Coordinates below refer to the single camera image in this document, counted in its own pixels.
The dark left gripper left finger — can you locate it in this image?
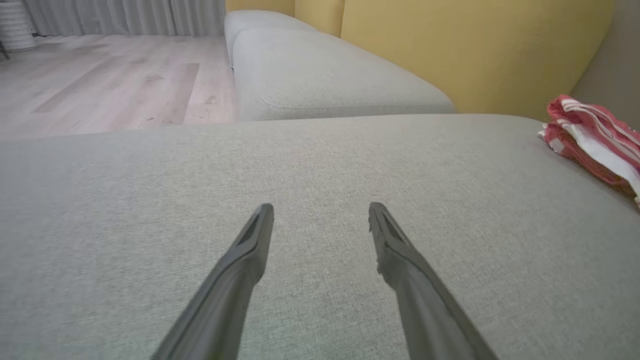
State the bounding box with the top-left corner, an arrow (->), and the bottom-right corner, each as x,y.
150,203 -> 275,360

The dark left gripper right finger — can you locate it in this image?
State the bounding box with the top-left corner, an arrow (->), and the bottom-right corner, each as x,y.
368,202 -> 501,360

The red striped-trim basketball jersey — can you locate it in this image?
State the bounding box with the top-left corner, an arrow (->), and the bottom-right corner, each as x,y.
546,95 -> 640,208

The large grey sofa seat cushion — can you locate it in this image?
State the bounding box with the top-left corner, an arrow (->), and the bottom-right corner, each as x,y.
0,114 -> 640,360

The yellow sofa back cushion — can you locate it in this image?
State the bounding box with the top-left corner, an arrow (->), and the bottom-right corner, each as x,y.
294,0 -> 347,39
225,0 -> 297,17
341,0 -> 614,122

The light grey curtain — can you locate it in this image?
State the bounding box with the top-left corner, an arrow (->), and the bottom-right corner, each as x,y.
22,0 -> 227,37

